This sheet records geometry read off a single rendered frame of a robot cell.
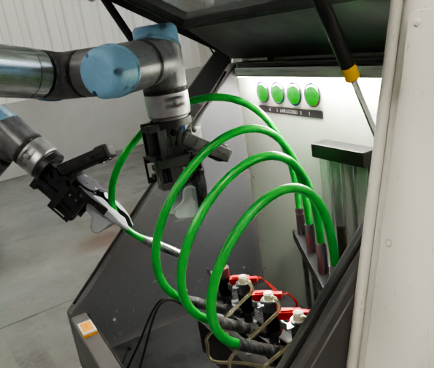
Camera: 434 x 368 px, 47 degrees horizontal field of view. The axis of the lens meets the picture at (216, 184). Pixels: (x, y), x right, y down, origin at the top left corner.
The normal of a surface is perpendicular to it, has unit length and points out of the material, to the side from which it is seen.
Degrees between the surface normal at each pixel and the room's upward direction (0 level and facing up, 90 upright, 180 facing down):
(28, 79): 114
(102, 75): 90
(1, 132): 70
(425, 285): 76
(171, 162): 90
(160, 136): 90
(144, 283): 90
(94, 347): 0
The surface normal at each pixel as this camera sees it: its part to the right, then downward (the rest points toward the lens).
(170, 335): -0.15, -0.94
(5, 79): 0.81, 0.43
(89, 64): -0.46, 0.33
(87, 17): 0.53, 0.18
